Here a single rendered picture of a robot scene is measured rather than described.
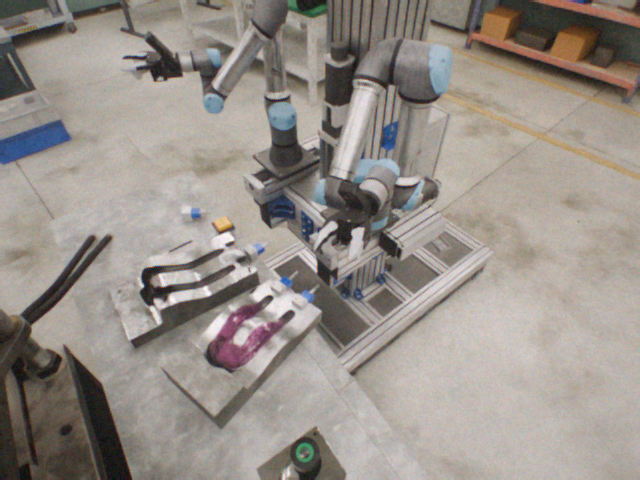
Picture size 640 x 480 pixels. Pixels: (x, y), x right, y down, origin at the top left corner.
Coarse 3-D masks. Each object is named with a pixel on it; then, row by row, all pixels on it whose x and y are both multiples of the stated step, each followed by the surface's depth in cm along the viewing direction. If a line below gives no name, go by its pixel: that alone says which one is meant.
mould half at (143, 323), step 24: (216, 240) 163; (144, 264) 149; (168, 264) 151; (216, 264) 155; (120, 288) 150; (216, 288) 147; (240, 288) 153; (120, 312) 143; (144, 312) 143; (168, 312) 138; (192, 312) 145; (144, 336) 139
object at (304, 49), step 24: (240, 0) 418; (288, 0) 372; (312, 0) 349; (192, 24) 510; (216, 24) 510; (240, 24) 432; (288, 24) 510; (312, 24) 358; (288, 48) 458; (312, 48) 376; (288, 72) 419; (312, 72) 393; (312, 96) 411
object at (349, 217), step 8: (368, 192) 94; (376, 200) 94; (344, 208) 91; (352, 208) 91; (360, 208) 90; (376, 208) 95; (344, 216) 89; (352, 216) 89; (360, 216) 89; (368, 216) 89; (344, 224) 89; (352, 224) 88; (344, 232) 91; (344, 240) 93; (368, 240) 94
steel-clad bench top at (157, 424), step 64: (192, 192) 198; (64, 256) 169; (128, 256) 169; (192, 320) 148; (128, 384) 131; (320, 384) 131; (128, 448) 118; (192, 448) 118; (256, 448) 118; (384, 448) 118
